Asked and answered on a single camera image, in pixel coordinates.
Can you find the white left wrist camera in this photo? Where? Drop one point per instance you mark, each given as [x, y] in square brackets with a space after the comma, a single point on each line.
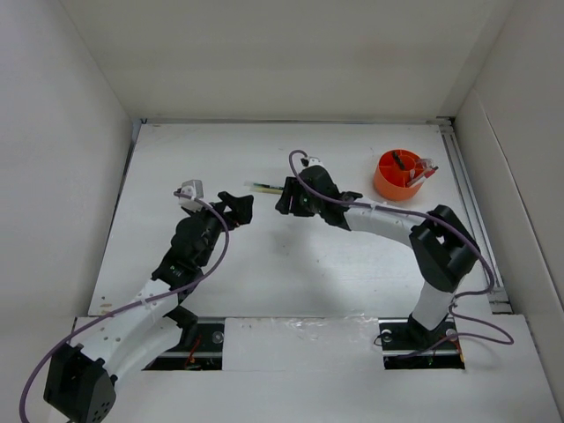
[189, 194]

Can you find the aluminium rail right side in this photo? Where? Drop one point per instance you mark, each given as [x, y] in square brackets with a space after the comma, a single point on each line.
[498, 298]

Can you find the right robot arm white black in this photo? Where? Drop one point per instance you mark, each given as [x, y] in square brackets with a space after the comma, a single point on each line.
[444, 250]

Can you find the white marker red cap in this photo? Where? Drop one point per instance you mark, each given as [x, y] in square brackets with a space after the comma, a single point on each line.
[426, 173]

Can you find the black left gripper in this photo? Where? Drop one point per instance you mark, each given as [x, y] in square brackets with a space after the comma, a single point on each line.
[239, 209]

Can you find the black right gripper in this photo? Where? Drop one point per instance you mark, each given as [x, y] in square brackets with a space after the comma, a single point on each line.
[293, 187]

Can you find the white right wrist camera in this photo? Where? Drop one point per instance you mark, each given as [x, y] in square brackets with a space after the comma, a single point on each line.
[311, 161]

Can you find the black handled scissors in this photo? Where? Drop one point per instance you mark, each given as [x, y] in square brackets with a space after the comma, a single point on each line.
[398, 160]

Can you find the green yellow highlighter pen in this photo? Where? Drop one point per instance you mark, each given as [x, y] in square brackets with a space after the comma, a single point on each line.
[264, 188]

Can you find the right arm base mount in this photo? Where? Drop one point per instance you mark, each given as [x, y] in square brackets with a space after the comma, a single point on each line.
[404, 347]

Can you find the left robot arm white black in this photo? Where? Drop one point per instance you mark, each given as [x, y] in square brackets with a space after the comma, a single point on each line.
[84, 378]

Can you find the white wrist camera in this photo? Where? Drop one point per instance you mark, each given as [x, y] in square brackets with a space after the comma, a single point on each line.
[311, 161]
[189, 194]

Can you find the orange round divided container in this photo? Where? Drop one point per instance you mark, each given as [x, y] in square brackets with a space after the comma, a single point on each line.
[390, 181]

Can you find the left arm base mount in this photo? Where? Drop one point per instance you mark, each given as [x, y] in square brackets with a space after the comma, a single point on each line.
[200, 347]

